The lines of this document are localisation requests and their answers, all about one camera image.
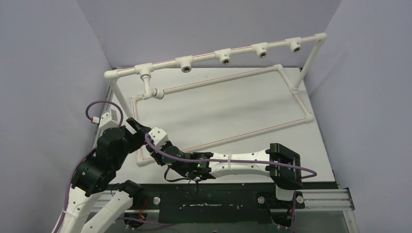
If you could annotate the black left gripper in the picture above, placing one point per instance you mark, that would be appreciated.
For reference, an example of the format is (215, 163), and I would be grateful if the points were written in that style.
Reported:
(139, 137)

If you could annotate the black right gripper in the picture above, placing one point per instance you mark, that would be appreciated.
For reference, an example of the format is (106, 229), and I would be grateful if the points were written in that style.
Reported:
(152, 153)

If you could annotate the white pipe frame with tees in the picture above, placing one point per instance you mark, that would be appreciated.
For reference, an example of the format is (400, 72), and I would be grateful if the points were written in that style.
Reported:
(185, 63)

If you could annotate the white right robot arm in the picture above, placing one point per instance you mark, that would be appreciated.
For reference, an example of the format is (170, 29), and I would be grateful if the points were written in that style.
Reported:
(279, 163)

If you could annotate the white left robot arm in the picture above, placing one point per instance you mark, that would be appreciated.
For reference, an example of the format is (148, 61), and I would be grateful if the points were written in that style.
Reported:
(92, 176)

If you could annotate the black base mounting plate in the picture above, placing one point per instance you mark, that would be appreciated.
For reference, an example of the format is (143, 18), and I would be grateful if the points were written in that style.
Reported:
(179, 203)

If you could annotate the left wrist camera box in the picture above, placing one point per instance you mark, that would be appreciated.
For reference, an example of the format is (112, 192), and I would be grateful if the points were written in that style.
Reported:
(109, 119)

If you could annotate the aluminium rail frame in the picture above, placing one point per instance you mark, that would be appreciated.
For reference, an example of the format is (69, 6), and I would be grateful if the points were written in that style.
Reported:
(326, 199)

